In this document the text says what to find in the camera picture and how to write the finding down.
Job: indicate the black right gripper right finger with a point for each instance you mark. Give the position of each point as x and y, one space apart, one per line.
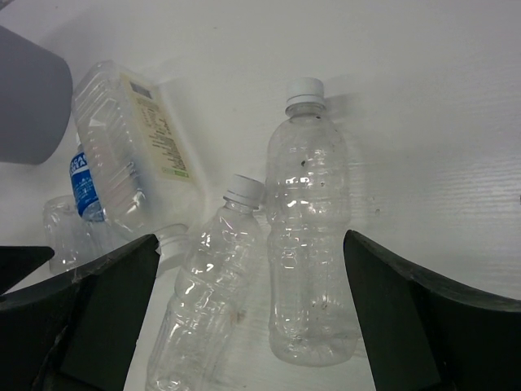
425 331

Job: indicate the large clear bottle cream label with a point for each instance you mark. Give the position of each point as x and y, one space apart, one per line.
141 172

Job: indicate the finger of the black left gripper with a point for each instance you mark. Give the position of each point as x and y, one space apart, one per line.
17 262

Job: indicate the blue label bottle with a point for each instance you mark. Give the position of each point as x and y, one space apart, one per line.
74 224

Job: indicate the white cylindrical waste bin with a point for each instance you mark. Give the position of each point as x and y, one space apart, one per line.
36 97

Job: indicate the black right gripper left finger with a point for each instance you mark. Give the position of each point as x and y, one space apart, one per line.
78 330

